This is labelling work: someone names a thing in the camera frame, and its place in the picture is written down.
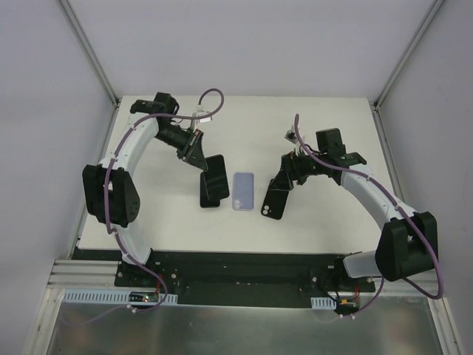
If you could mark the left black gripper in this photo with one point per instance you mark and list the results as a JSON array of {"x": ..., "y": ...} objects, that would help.
[{"x": 191, "y": 146}]

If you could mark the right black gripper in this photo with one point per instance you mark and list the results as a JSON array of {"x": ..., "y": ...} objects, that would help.
[{"x": 287, "y": 169}]

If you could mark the black smartphone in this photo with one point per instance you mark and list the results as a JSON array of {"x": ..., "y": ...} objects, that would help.
[
  {"x": 274, "y": 203},
  {"x": 205, "y": 201}
]

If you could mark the lilac phone case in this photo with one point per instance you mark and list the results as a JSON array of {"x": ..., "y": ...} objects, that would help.
[{"x": 243, "y": 191}]

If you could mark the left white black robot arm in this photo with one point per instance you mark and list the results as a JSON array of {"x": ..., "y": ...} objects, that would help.
[{"x": 110, "y": 192}]

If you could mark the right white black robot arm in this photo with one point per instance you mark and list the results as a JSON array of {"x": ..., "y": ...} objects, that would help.
[{"x": 408, "y": 243}]

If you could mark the reflective metal sheet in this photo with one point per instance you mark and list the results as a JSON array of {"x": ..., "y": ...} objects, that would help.
[{"x": 391, "y": 325}]

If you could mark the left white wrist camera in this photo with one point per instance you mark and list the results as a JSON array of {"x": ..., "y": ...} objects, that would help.
[{"x": 201, "y": 114}]

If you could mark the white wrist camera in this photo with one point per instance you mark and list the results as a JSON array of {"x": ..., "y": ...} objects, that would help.
[
  {"x": 201, "y": 114},
  {"x": 291, "y": 136}
]

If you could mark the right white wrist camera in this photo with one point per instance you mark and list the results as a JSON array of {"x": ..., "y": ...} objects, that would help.
[{"x": 291, "y": 136}]

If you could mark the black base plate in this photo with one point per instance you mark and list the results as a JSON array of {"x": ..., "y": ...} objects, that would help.
[{"x": 235, "y": 279}]

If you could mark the right white cable duct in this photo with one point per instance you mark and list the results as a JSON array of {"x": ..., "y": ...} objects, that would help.
[{"x": 323, "y": 303}]

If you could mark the white cable duct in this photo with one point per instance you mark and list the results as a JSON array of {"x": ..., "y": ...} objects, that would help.
[
  {"x": 323, "y": 303},
  {"x": 109, "y": 297}
]

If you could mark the left aluminium frame post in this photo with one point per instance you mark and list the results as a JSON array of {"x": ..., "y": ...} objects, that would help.
[{"x": 88, "y": 50}]

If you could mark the aluminium frame post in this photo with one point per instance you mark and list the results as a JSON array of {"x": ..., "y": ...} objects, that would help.
[
  {"x": 417, "y": 37},
  {"x": 88, "y": 50}
]

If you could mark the aluminium rail profile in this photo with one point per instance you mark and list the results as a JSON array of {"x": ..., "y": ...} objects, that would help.
[{"x": 83, "y": 273}]

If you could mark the left white cable duct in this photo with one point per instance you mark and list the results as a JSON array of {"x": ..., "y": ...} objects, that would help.
[{"x": 109, "y": 297}]

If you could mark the right aluminium frame post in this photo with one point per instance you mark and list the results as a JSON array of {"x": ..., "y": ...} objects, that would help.
[{"x": 417, "y": 37}]

